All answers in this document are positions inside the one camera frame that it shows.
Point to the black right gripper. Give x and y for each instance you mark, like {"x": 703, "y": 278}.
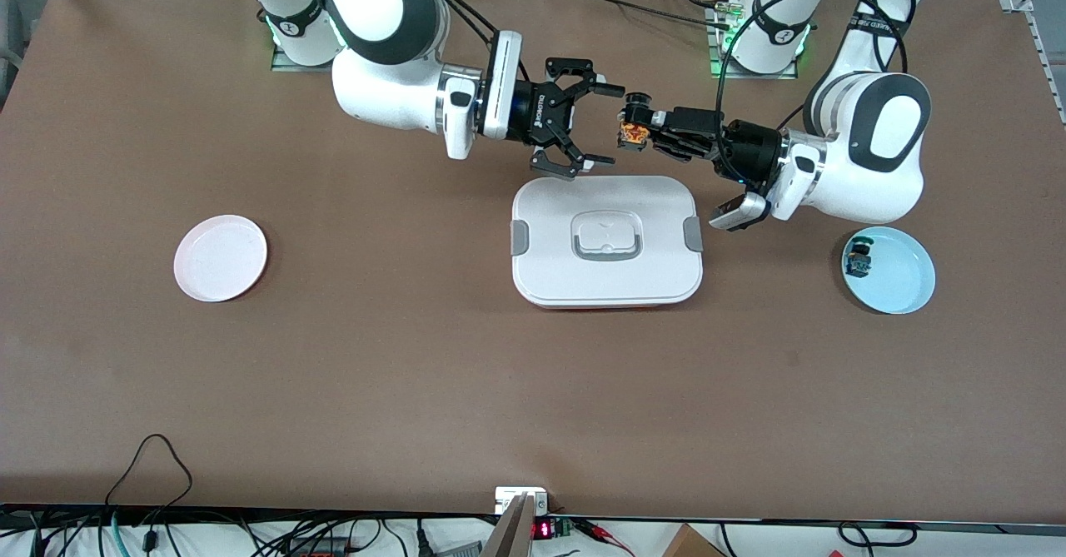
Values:
{"x": 537, "y": 113}

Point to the white lidded box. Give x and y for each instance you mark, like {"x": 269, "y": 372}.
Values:
{"x": 550, "y": 274}

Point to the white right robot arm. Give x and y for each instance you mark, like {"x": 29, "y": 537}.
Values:
{"x": 383, "y": 99}

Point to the red digit display board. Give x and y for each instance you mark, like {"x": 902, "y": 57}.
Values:
{"x": 543, "y": 529}

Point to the small white bracket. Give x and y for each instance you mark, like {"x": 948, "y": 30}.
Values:
{"x": 506, "y": 497}

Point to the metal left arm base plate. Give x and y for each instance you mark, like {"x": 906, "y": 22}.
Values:
{"x": 724, "y": 74}

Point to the white round plate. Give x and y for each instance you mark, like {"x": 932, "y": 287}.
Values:
{"x": 221, "y": 257}

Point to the light blue round plate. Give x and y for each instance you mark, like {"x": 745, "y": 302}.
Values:
{"x": 904, "y": 278}

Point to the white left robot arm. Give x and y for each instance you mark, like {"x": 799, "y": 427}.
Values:
{"x": 883, "y": 174}

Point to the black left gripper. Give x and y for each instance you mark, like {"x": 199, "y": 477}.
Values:
{"x": 744, "y": 150}

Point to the brown cardboard piece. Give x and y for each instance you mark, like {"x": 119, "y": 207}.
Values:
{"x": 687, "y": 544}

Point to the red clip leads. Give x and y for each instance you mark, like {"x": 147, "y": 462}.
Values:
{"x": 593, "y": 528}

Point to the grey slanted bar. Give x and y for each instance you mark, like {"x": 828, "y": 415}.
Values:
{"x": 510, "y": 536}

